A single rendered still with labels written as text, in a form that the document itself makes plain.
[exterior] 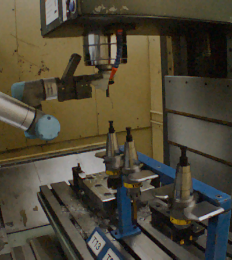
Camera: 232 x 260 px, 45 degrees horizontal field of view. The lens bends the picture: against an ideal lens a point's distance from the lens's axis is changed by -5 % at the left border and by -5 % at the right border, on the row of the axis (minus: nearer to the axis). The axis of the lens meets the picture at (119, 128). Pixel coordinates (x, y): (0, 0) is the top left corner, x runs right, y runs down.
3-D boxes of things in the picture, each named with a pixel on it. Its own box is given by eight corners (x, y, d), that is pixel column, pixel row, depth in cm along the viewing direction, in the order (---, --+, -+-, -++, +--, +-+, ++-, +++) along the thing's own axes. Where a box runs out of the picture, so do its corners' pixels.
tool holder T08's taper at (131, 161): (142, 165, 75) (141, 140, 74) (127, 169, 74) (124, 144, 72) (135, 161, 79) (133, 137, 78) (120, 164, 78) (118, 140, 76)
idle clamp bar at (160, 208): (193, 249, 88) (194, 232, 86) (146, 218, 110) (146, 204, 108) (204, 243, 90) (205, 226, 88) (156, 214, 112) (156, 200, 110)
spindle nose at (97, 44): (135, 63, 99) (134, 29, 97) (91, 66, 94) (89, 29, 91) (117, 64, 114) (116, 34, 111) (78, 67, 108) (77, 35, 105)
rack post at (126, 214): (116, 241, 96) (111, 160, 89) (110, 233, 101) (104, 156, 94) (141, 232, 100) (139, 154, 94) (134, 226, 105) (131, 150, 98)
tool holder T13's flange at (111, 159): (127, 163, 85) (126, 155, 84) (107, 167, 83) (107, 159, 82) (118, 158, 91) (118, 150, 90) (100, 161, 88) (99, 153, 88)
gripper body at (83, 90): (88, 95, 107) (56, 100, 103) (85, 72, 105) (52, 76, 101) (94, 97, 100) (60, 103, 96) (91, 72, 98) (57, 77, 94)
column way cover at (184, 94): (230, 205, 114) (236, 80, 102) (166, 172, 155) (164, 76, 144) (238, 201, 116) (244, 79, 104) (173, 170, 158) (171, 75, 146)
